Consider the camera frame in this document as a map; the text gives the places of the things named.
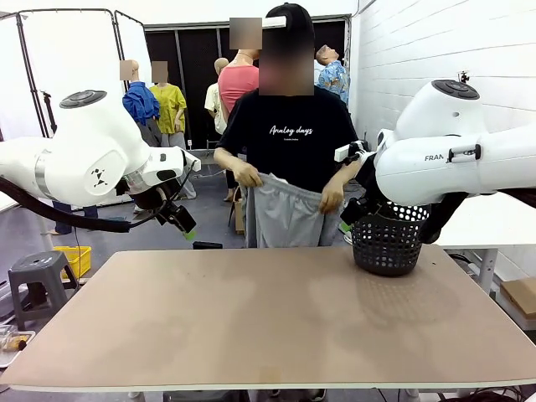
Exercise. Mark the person's right hand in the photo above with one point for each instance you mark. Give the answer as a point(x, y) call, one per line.
point(249, 176)

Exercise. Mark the black cap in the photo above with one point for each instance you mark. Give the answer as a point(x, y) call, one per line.
point(299, 29)

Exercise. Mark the yellow plastic crate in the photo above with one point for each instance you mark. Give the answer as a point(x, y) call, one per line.
point(79, 259)

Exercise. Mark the white side table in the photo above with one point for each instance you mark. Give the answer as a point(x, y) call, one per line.
point(490, 222)

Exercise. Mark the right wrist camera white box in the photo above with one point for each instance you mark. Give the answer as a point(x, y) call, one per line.
point(347, 151)

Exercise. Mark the brown cardboard box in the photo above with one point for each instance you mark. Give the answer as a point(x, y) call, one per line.
point(521, 297)

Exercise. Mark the person in black t-shirt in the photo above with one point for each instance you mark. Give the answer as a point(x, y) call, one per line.
point(289, 142)

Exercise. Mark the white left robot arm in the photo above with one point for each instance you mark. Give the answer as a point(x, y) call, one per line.
point(84, 142)

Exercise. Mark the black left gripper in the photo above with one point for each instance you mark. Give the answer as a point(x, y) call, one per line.
point(178, 215)

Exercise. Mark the mannequin in pink top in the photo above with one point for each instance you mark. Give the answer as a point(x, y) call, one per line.
point(238, 84)

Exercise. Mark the tall black tripod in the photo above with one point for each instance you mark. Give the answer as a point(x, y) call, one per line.
point(48, 111)

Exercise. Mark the black flat box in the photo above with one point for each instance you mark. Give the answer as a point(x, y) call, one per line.
point(207, 245)

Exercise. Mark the wide white backdrop panel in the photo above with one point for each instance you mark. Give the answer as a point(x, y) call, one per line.
point(71, 63)

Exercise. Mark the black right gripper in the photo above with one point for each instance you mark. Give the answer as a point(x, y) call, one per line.
point(358, 209)

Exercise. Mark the black perforated plastic basket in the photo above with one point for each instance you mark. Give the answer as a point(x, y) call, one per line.
point(385, 247)

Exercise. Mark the white tray with snacks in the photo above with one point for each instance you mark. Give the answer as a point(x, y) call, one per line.
point(14, 343)

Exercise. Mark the narrow white backdrop panel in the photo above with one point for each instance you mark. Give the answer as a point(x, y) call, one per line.
point(130, 46)

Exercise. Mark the mannequin in yellow shirt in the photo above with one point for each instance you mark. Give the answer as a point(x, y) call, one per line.
point(169, 109)

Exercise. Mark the mannequin in floral shirt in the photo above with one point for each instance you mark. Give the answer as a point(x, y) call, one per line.
point(335, 75)

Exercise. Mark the open cardboard box with clothes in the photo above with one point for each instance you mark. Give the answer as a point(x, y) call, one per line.
point(239, 215)

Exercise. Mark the grey plastic stool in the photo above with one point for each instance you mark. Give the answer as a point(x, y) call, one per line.
point(39, 272)

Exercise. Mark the person's left forearm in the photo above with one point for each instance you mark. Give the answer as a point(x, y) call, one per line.
point(347, 176)

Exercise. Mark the person's left hand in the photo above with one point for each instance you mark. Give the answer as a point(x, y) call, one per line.
point(333, 201)

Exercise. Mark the mannequin in cream shirt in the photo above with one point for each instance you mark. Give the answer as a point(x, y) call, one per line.
point(215, 109)

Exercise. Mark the grey training pants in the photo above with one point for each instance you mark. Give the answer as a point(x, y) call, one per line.
point(285, 213)

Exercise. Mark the small black tripod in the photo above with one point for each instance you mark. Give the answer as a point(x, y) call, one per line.
point(463, 76)

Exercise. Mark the person's right forearm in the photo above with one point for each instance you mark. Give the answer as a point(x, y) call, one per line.
point(228, 161)

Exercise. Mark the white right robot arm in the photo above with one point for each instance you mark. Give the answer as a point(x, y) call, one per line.
point(444, 138)

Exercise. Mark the mannequin in blue shirt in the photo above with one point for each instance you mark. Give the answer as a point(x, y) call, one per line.
point(140, 104)

